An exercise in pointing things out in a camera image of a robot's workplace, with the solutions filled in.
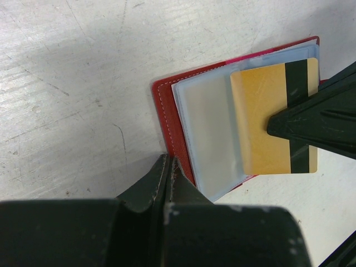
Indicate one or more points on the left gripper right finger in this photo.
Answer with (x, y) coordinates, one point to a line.
(200, 233)

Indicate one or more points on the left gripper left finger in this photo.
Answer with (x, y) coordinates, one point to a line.
(120, 231)

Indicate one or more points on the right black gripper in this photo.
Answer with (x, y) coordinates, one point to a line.
(343, 256)

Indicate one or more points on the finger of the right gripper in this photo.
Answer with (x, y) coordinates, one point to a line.
(325, 120)

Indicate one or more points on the gold card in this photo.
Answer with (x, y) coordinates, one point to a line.
(262, 92)

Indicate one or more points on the red leather card holder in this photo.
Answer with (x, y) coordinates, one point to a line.
(169, 94)

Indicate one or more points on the gold card magnetic stripe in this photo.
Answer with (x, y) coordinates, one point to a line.
(213, 134)

